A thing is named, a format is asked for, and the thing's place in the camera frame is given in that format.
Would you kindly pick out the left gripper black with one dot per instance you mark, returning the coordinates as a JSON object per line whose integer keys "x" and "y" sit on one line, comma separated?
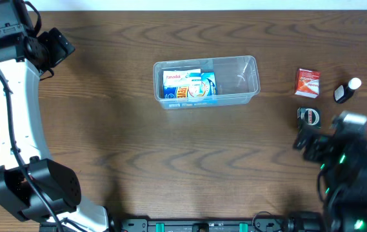
{"x": 53, "y": 55}

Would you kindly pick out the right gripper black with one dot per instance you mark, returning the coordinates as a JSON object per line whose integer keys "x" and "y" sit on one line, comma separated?
{"x": 320, "y": 143}

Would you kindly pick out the green round-logo box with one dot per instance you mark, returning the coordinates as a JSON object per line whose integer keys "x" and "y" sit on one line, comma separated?
{"x": 309, "y": 116}

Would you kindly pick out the blue Kool Fever box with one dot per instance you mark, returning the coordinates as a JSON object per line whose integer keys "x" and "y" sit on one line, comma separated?
{"x": 203, "y": 88}

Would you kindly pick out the clear plastic container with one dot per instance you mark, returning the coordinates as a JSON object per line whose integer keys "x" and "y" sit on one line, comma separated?
{"x": 237, "y": 81}

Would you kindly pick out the white blue Panadol box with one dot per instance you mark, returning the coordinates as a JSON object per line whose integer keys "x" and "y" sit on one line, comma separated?
{"x": 181, "y": 78}

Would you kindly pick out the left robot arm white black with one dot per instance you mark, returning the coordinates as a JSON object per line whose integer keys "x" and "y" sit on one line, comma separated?
{"x": 33, "y": 186}

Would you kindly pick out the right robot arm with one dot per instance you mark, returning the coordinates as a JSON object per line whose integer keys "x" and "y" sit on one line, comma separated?
{"x": 343, "y": 172}

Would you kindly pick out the red Panadol box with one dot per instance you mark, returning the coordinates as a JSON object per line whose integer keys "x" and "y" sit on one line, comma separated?
{"x": 307, "y": 83}

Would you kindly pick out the dark syrup bottle white cap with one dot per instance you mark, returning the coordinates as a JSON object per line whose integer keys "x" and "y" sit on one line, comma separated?
{"x": 346, "y": 91}

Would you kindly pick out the black mounting rail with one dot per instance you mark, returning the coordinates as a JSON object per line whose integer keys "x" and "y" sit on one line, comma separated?
{"x": 260, "y": 223}

